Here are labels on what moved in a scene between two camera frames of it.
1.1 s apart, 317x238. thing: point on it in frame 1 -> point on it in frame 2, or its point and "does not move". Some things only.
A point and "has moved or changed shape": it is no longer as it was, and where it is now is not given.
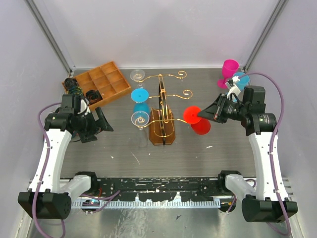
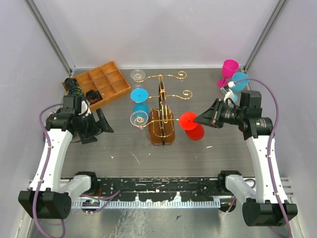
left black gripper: x=97 y=127 does not move
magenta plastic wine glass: x=229 y=67 does not move
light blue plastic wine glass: x=241 y=84 does not move
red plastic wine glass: x=199 y=125 has moved or changed shape
